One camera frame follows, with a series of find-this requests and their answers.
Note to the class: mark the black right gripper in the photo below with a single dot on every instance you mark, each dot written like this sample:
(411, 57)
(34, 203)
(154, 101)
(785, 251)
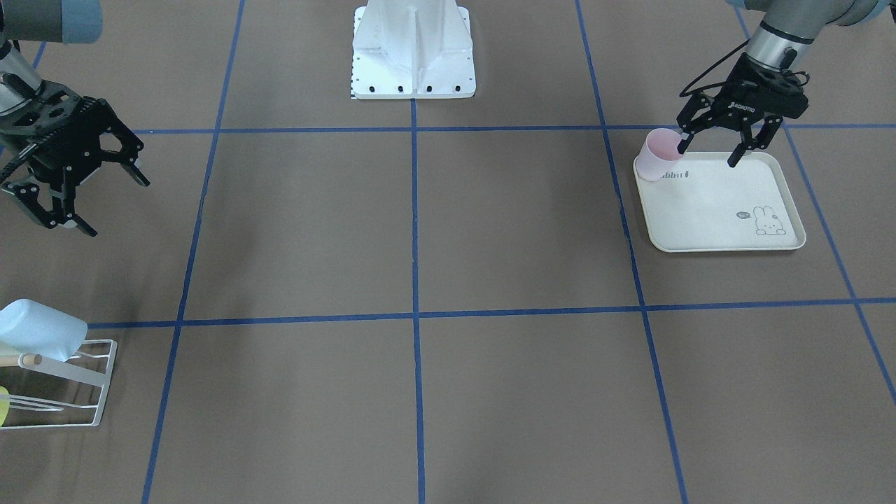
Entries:
(47, 165)

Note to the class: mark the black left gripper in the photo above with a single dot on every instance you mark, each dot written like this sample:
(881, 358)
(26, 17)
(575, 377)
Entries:
(743, 112)

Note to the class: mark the pink plastic cup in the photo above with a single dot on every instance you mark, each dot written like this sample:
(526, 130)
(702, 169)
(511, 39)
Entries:
(659, 154)

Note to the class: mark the grey plastic cup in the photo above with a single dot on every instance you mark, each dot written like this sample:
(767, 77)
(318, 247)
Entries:
(30, 327)

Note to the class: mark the yellow plastic cup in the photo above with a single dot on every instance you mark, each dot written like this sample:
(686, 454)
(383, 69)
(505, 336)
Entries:
(5, 404)

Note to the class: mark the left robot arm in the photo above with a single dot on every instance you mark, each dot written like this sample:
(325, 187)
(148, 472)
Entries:
(785, 34)

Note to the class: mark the cream plastic tray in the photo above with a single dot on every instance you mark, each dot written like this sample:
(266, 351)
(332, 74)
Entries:
(704, 205)

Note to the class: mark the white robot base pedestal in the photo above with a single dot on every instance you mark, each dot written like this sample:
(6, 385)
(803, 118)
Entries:
(412, 50)

